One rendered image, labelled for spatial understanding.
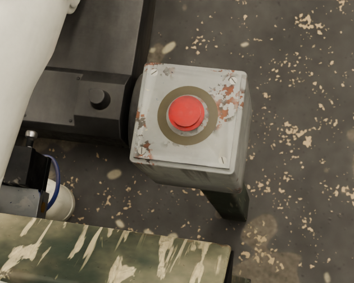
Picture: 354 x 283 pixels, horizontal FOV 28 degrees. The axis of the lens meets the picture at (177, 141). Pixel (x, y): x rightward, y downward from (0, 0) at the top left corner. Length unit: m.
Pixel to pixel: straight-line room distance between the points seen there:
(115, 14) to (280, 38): 0.42
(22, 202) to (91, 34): 0.74
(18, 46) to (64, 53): 1.38
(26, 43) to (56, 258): 0.56
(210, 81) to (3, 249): 0.32
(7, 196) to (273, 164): 0.85
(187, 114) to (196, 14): 1.07
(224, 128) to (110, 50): 0.90
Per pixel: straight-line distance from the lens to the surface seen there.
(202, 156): 0.77
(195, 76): 0.80
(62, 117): 1.61
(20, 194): 1.02
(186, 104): 0.77
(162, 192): 1.72
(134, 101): 1.57
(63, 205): 1.67
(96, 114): 1.57
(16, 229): 0.90
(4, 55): 0.30
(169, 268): 0.83
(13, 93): 0.32
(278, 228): 1.69
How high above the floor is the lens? 1.69
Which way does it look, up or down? 76 degrees down
